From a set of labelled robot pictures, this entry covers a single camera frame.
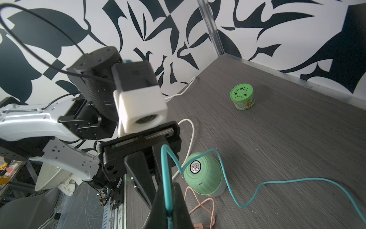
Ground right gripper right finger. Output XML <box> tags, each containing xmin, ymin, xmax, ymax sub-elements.
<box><xmin>142</xmin><ymin>140</ymin><xmax>195</xmax><ymax>229</ymax></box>

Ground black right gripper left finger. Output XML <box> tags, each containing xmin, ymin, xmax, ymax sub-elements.
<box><xmin>124</xmin><ymin>151</ymin><xmax>156</xmax><ymax>209</ymax></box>

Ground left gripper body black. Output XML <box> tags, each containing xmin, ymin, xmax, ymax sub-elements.
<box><xmin>58</xmin><ymin>46</ymin><xmax>182</xmax><ymax>182</ymax></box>

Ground teal charging cable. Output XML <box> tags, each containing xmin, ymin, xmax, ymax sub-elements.
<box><xmin>160</xmin><ymin>144</ymin><xmax>366</xmax><ymax>229</ymax></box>

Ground pink multi-head charging cable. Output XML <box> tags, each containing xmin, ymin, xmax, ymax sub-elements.
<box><xmin>184</xmin><ymin>185</ymin><xmax>216</xmax><ymax>229</ymax></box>

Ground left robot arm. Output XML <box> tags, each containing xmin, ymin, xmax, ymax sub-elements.
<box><xmin>1</xmin><ymin>46</ymin><xmax>182</xmax><ymax>208</ymax></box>

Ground light green meat grinder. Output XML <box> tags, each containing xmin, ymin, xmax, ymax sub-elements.
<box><xmin>184</xmin><ymin>155</ymin><xmax>227</xmax><ymax>198</ymax></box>

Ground green lidded round tin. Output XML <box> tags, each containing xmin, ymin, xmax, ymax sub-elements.
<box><xmin>230</xmin><ymin>84</ymin><xmax>255</xmax><ymax>110</ymax></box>

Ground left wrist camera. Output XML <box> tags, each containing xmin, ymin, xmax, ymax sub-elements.
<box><xmin>111</xmin><ymin>61</ymin><xmax>168</xmax><ymax>137</ymax></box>

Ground white power cable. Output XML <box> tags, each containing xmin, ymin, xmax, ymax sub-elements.
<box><xmin>142</xmin><ymin>75</ymin><xmax>198</xmax><ymax>229</ymax></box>

